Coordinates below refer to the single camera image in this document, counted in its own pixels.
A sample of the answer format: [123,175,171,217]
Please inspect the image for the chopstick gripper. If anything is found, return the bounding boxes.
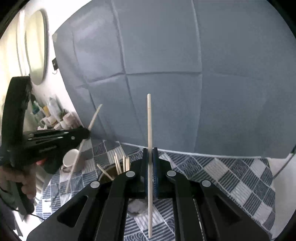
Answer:
[147,93,153,238]
[65,104,103,194]

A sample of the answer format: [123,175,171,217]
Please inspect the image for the person's left hand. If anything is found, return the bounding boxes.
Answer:
[1,159,46,199]

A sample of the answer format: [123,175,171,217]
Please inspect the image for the oval wall mirror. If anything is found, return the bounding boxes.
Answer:
[16,9,49,85]

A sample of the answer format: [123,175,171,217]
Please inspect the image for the black steel utensil cup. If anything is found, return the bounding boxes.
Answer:
[98,164,148,217]

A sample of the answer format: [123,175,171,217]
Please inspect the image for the blue patterned tablecloth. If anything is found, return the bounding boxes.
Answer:
[42,141,275,240]

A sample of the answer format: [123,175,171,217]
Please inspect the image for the black wall hook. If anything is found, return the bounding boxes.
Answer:
[52,58,59,74]

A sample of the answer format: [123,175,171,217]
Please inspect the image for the grey-blue backdrop cloth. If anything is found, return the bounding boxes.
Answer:
[53,1,295,158]

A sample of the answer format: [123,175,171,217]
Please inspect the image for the small potted plant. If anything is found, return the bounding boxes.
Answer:
[59,110,68,121]

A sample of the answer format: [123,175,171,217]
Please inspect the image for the wooden chopstick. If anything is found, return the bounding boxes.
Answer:
[122,156,126,172]
[125,157,130,171]

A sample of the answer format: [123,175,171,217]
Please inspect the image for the white ceramic mug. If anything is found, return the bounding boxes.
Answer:
[61,149,85,173]

